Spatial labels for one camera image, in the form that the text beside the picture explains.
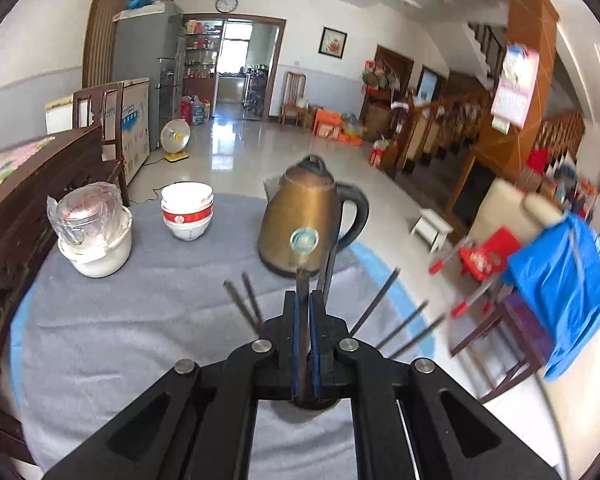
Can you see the grey refrigerator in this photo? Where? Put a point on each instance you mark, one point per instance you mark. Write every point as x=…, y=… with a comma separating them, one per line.
x=145, y=50

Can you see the brown wooden stool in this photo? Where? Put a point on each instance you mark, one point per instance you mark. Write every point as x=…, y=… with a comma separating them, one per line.
x=520, y=340

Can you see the dark carved wooden bench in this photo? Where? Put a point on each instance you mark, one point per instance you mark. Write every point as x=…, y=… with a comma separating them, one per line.
x=15, y=220

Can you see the wooden cabinet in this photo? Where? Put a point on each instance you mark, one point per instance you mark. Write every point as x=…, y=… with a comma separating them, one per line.
x=382, y=110

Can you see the bunch of dark chopsticks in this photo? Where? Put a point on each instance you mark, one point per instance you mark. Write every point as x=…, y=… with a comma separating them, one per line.
x=330, y=270

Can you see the round wall clock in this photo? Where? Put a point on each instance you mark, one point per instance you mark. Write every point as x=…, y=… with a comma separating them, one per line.
x=226, y=4

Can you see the metal rack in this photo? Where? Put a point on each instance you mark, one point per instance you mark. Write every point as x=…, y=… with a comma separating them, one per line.
x=256, y=90

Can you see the dark chopstick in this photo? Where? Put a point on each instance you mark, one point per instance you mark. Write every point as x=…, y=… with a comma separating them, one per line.
x=303, y=290

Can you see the orange wooden pillar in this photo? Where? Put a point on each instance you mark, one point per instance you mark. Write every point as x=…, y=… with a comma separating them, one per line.
x=530, y=20

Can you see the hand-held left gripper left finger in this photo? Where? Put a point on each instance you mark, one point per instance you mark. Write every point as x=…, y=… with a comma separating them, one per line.
x=296, y=340

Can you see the beige armchair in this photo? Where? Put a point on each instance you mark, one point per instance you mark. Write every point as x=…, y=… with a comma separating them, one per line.
x=505, y=205

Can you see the wall calendar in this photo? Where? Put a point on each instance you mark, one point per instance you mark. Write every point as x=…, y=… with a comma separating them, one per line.
x=515, y=85

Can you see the white chest freezer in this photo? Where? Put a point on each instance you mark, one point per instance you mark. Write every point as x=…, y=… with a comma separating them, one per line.
x=135, y=130

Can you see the orange cardboard box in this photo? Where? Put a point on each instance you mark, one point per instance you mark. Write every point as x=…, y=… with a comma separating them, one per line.
x=327, y=124

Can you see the small white stool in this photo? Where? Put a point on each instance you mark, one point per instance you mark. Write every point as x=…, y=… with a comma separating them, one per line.
x=432, y=222

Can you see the round heater yellow base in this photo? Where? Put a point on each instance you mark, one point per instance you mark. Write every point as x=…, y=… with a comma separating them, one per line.
x=175, y=135

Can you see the metal tube red cap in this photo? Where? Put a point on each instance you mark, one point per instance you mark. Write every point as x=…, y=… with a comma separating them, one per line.
x=472, y=299

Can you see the pink checked cloth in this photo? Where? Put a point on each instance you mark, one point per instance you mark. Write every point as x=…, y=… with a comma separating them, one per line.
x=5, y=165

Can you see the grey table cloth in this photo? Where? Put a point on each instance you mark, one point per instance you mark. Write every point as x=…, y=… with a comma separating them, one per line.
x=130, y=320

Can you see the dark wooden chair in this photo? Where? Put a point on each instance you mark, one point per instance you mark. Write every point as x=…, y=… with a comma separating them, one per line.
x=112, y=110

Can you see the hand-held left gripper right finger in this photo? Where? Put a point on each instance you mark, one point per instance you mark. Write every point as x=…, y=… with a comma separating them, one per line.
x=316, y=340

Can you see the shelf of bottles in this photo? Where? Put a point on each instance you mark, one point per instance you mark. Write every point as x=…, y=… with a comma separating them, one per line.
x=202, y=50

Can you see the wooden slatted door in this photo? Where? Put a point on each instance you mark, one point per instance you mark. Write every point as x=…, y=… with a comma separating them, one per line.
x=115, y=15

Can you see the blue water jug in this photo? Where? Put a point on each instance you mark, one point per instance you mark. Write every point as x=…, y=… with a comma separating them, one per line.
x=197, y=112

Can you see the blue bundle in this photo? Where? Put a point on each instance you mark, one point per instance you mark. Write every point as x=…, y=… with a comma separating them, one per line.
x=139, y=2

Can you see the blue table cover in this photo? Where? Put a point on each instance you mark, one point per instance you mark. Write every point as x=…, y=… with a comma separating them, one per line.
x=375, y=265

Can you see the brass electric kettle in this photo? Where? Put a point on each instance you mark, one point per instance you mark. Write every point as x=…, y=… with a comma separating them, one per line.
x=300, y=210

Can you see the blue plastic bag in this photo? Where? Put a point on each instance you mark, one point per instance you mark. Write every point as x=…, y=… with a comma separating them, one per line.
x=560, y=280

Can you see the light wooden chair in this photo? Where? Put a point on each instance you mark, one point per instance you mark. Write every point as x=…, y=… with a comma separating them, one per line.
x=294, y=105

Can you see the metal utensil holder cup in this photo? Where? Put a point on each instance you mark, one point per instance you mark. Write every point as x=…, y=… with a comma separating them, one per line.
x=325, y=404

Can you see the plastic-wrapped glass jar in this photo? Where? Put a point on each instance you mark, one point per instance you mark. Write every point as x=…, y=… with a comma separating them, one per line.
x=87, y=215

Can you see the framed wall picture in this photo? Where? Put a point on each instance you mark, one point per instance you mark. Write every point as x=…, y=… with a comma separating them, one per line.
x=333, y=41

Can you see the red plastic chair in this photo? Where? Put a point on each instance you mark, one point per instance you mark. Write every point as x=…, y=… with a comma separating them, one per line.
x=490, y=255

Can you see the wooden stair railing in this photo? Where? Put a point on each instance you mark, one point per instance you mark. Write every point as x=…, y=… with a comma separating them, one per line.
x=445, y=120

